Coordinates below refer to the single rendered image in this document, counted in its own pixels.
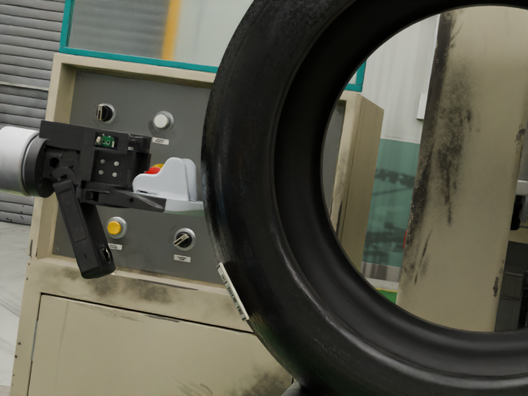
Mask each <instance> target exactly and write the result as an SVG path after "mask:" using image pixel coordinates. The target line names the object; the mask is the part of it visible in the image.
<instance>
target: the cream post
mask: <svg viewBox="0 0 528 396"><path fill-rule="evenodd" d="M527 119H528V10H526V9H518V8H512V7H505V6H476V7H469V8H463V9H455V10H452V11H448V12H445V13H440V16H439V22H438V32H437V38H436V44H435V49H434V58H433V63H432V68H431V77H430V82H429V87H428V93H427V103H426V108H425V113H424V119H423V129H422V134H421V139H420V149H419V155H418V164H417V169H416V178H415V181H414V186H413V191H412V201H411V206H410V212H409V221H408V226H407V232H406V237H405V247H404V252H403V258H402V263H401V272H400V278H399V283H398V293H397V298H396V305H398V306H400V307H401V308H402V309H404V310H407V311H408V312H410V313H411V314H414V315H416V316H417V317H421V318H423V319H425V320H427V321H431V322H433V323H435V324H439V325H443V326H446V327H450V328H457V329H462V330H468V331H475V332H494V327H495V322H496V317H497V307H498V303H499V297H500V292H501V282H502V277H503V272H504V263H505V258H506V253H507V247H508V238H509V233H510V228H511V223H512V213H513V208H514V202H515V194H516V188H517V183H518V178H519V168H520V163H521V158H522V153H523V143H524V138H525V133H526V124H527Z"/></svg>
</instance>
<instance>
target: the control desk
mask: <svg viewBox="0 0 528 396"><path fill-rule="evenodd" d="M215 76H216V73H211V72H205V71H193V70H187V69H180V68H169V67H163V66H159V65H157V66H156V65H150V64H139V63H132V62H126V61H119V60H108V59H101V58H95V57H84V56H78V55H71V54H65V53H58V54H56V53H55V54H54V55H53V65H52V71H51V77H50V84H49V95H48V101H47V107H46V118H45V120H47V121H52V122H58V123H67V124H71V125H77V126H82V127H92V128H97V129H102V130H112V131H118V132H123V133H128V134H137V135H142V136H148V137H152V139H151V144H150V149H149V153H151V154H152V155H151V161H150V166H149V171H146V172H145V174H158V173H159V172H160V170H161V169H162V167H163V165H164V164H165V163H166V161H167V160H168V159H170V158H179V159H189V160H192V161H193V162H194V164H195V166H196V179H197V187H198V195H199V199H200V201H202V202H203V198H202V190H201V175H200V159H201V144H202V136H203V128H204V119H205V115H206V111H207V103H208V100H209V97H210V93H211V88H212V85H213V82H214V80H215ZM383 115H384V109H383V108H381V107H380V106H378V105H377V104H375V103H373V102H371V101H370V100H369V99H367V98H365V97H363V96H362V95H360V94H359V93H358V92H356V91H351V90H344V91H343V93H342V95H341V97H340V99H339V101H338V103H337V105H336V107H335V110H334V112H333V114H332V118H331V121H330V123H329V127H328V132H327V135H326V139H325V144H324V155H323V184H324V196H325V200H326V204H327V208H328V213H329V216H330V219H331V221H332V225H333V228H334V230H335V233H336V235H337V237H338V239H339V242H340V243H341V244H342V246H343V249H344V251H345V252H346V254H347V255H348V257H349V258H350V260H351V262H352V263H353V264H354V265H355V267H356V268H357V269H358V271H359V272H361V261H362V256H363V251H364V245H365V235H366V229H367V225H368V219H369V209H370V203H371V199H372V188H373V183H374V177H375V172H376V162H377V156H378V151H379V146H380V136H381V130H382V125H383ZM96 207H97V212H98V214H99V217H100V220H101V224H102V226H103V230H104V234H105V236H106V239H107V241H108V246H109V247H110V250H111V252H112V256H113V260H114V263H115V271H114V272H113V273H111V274H109V275H106V276H103V277H100V278H94V279H85V278H83V277H82V275H81V273H80V270H79V267H78V265H77V262H76V257H75V253H74V251H73V248H72V243H71V241H70V238H69V235H68V231H67V228H66V225H65V223H64V219H63V215H62V213H61V209H60V206H59V203H58V200H57V196H56V193H55V192H54V193H53V194H52V195H51V196H50V197H47V198H42V197H37V196H35V202H34V207H33V214H32V220H31V232H30V237H29V244H28V250H27V255H28V256H31V258H30V261H27V265H26V272H25V278H24V289H23V295H22V301H21V308H20V319H19V325H18V331H17V338H16V349H15V354H14V361H13V372H12V379H11V384H10V391H9V396H281V395H282V394H283V393H284V392H285V391H286V390H287V389H288V388H289V387H290V386H291V385H292V384H293V383H294V377H292V376H291V375H290V374H289V373H288V372H287V371H286V370H285V369H284V368H283V367H282V366H281V365H280V364H279V363H278V362H277V360H276V359H275V358H274V357H273V356H272V355H271V354H270V352H269V351H268V350H267V349H266V348H265V347H264V346H263V345H262V343H261V342H260V340H259V339H258V337H257V336H256V335H255V333H254V332H253V331H252V330H251V328H250V326H249V325H248V323H247V322H246V321H242V319H241V317H240V315H239V313H238V311H237V308H236V307H235V305H234V303H233V301H232V299H231V297H230V295H229V293H228V291H227V289H226V286H225V285H224V283H223V280H222V278H221V276H220V274H219V272H218V270H217V268H216V267H217V266H218V263H217V261H216V258H215V254H214V251H213V248H212V246H211V240H210V237H209V234H208V230H207V223H206V219H205V216H203V217H194V216H187V215H180V214H169V213H162V212H156V211H146V210H140V209H135V208H115V207H104V206H99V205H96Z"/></svg>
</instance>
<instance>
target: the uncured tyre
mask: <svg viewBox="0 0 528 396"><path fill-rule="evenodd" d="M476 6H505V7H512V8H518V9H526V10H528V0H254V1H253V2H252V4H251V5H250V7H249V8H248V10H247V12H246V13H245V14H244V16H243V18H242V19H241V21H240V23H239V24H238V26H237V28H236V30H235V31H234V33H233V36H232V38H231V39H230V41H229V44H228V46H227V48H226V50H225V52H224V55H223V57H222V60H221V63H220V65H219V67H218V70H217V73H216V76H215V78H214V82H213V85H212V88H211V93H210V97H209V100H208V103H207V111H206V115H205V119H204V125H203V136H202V144H201V159H200V175H201V190H202V198H203V209H204V214H205V219H206V223H207V230H208V234H209V237H210V240H211V246H212V248H213V251H214V256H215V258H216V261H217V263H218V264H219V263H220V262H221V263H222V265H223V266H224V268H225V271H226V272H227V274H228V276H229V279H230V280H231V282H232V284H233V287H234V288H235V290H236V293H237V294H238V296H239V298H240V301H241V302H242V304H243V306H244V309H245V310H246V312H247V315H248V316H249V319H248V320H246V322H247V323H248V325H249V326H250V328H251V330H252V331H253V332H254V333H255V335H256V336H257V337H258V339H259V340H260V342H261V343H262V345H263V346H264V347H265V348H266V349H267V350H268V351H269V352H270V354H271V355H272V356H273V357H274V358H275V359H276V360H277V362H278V363H279V364H280V365H281V366H282V367H283V368H284V369H285V370H286V371H287V372H288V373H289V374H290V375H291V376H292V377H294V378H295V379H296V380H297V381H298V382H299V383H300V384H302V385H303V386H304V387H305V388H306V389H307V390H308V391H309V392H311V393H312V394H314V395H315V396H528V327H527V328H521V329H516V330H510V331H502V332H475V331H468V330H462V329H457V328H450V327H446V326H443V325H440V324H435V323H433V322H431V321H427V320H425V319H423V318H421V317H417V316H416V315H414V314H412V313H410V312H408V311H407V310H404V309H402V308H401V307H400V306H398V305H396V304H395V303H393V302H391V301H390V300H389V299H388V298H387V297H385V296H384V295H382V294H381V293H380V292H379V291H378V290H376V289H375V288H374V287H373V286H372V285H371V284H370V283H369V282H368V281H367V280H366V279H365V278H364V277H363V275H362V274H361V273H360V272H359V271H358V269H357V268H356V267H355V265H354V264H353V263H352V262H351V260H350V258H349V257H348V255H347V253H346V252H345V251H344V249H343V246H342V244H341V243H340V242H339V239H338V237H337V235H336V232H335V230H334V228H333V225H332V221H331V219H330V216H329V213H328V208H327V204H326V200H325V191H324V184H323V155H324V148H325V139H326V135H327V132H328V127H329V123H330V121H331V118H332V114H333V112H334V110H335V108H336V105H337V103H338V101H339V99H340V97H341V95H342V93H343V91H344V90H345V88H346V86H347V84H348V82H349V81H350V80H351V78H352V77H353V76H354V74H355V73H356V71H357V70H358V69H359V68H360V67H361V66H362V64H363V63H364V62H365V61H366V60H367V59H368V58H369V57H370V56H371V55H372V54H373V53H374V52H375V51H376V50H377V49H378V48H380V47H381V46H382V45H383V44H384V43H385V42H386V41H388V40H389V39H391V38H392V37H393V36H395V35H396V34H397V33H399V32H401V31H403V30H405V29H406V28H408V27H410V26H412V25H413V24H416V23H418V22H420V21H422V20H425V19H427V18H429V17H432V16H435V15H438V14H440V13H445V12H448V11H452V10H455V9H463V8H469V7H476Z"/></svg>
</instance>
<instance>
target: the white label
mask: <svg viewBox="0 0 528 396"><path fill-rule="evenodd" d="M216 268H217V270H218V272H219V274H220V276H221V278H222V280H223V283H224V285H225V287H226V289H227V291H228V293H229V295H230V297H231V299H232V301H233V303H234V305H235V307H236V309H237V311H238V313H239V315H240V317H241V319H242V321H246V320H248V319H249V316H248V314H247V312H246V310H245V309H244V306H243V304H242V302H241V301H240V298H239V296H238V294H237V292H236V290H235V288H234V287H233V284H232V282H231V280H230V279H229V276H228V274H227V272H226V270H225V268H224V266H223V265H222V263H221V262H220V263H219V264H218V266H217V267H216Z"/></svg>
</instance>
